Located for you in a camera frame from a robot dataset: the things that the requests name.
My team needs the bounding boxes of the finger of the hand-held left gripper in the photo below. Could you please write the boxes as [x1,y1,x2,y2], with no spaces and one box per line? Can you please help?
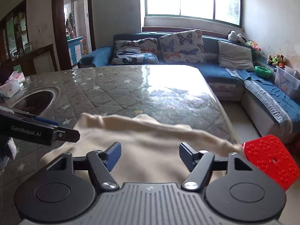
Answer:
[53,128,80,143]
[0,106,59,127]

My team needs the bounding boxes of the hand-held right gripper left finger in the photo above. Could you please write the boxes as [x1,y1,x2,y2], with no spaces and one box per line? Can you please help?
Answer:
[47,142,122,191]

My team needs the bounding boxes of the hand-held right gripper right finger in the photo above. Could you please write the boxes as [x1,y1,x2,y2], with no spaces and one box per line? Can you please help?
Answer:
[179,142,256,190]

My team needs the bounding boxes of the cream garment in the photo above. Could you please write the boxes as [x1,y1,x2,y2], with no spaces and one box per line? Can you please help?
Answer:
[40,112,245,185]

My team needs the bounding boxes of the hanging clothes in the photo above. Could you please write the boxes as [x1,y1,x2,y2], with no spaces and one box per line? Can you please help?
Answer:
[65,13,75,38]

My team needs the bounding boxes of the round black induction cooktop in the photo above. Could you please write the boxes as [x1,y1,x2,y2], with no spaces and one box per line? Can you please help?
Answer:
[10,89,55,118]

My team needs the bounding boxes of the tissue box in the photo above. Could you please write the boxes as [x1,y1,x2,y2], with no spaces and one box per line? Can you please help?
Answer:
[0,71,26,98]

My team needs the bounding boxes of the dark wooden chair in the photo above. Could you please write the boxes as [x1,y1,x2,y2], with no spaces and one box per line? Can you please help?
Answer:
[30,43,57,75]

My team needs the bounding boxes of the red perforated plastic stool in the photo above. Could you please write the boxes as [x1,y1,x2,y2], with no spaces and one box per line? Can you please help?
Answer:
[242,134,296,191]

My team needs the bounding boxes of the blue cabinet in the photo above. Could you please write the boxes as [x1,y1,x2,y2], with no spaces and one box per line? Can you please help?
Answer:
[67,36,84,66]

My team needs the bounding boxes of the wooden display cabinet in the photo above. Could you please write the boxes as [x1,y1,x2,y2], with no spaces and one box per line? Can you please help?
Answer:
[0,0,30,62]

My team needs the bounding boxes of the blue corner sofa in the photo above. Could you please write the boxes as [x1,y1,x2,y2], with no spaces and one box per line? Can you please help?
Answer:
[77,31,300,143]

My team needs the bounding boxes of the colourful toy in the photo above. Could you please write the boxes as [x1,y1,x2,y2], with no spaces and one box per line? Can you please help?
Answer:
[81,37,91,54]

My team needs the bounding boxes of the grey patterned sofa cover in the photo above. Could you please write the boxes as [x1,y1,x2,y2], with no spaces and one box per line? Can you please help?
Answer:
[244,80,293,135]

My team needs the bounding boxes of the flat butterfly print pillow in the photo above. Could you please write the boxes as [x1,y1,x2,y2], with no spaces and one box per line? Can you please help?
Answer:
[112,38,159,65]

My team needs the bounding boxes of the blue throw cloth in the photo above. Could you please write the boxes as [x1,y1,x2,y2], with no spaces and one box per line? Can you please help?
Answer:
[237,69,300,113]

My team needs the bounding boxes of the upright butterfly print pillow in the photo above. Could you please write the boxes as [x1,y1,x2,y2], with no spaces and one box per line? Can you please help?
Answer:
[159,29,206,64]

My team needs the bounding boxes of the grey pillow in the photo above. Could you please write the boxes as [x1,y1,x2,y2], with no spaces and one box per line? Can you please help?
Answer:
[217,40,255,72]

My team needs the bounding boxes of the green bowl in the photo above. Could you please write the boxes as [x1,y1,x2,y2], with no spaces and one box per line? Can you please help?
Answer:
[254,66,273,78]

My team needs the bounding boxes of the clear plastic storage box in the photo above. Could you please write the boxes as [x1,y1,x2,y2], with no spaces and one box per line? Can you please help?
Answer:
[274,65,300,99]

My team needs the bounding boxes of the pink and green toy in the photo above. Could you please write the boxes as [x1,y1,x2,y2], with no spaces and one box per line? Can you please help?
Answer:
[245,40,262,53]

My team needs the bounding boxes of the white plush toy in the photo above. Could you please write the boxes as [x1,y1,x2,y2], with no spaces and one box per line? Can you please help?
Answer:
[228,30,246,44]

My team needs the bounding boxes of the brown and black plush toy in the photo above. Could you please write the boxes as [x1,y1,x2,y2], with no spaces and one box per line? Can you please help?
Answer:
[278,54,288,68]

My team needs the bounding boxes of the window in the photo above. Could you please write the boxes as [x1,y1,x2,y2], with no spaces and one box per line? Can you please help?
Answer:
[140,0,243,27]

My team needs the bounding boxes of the dark wooden door frame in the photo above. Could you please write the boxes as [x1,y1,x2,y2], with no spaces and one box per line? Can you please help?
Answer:
[52,0,95,71]

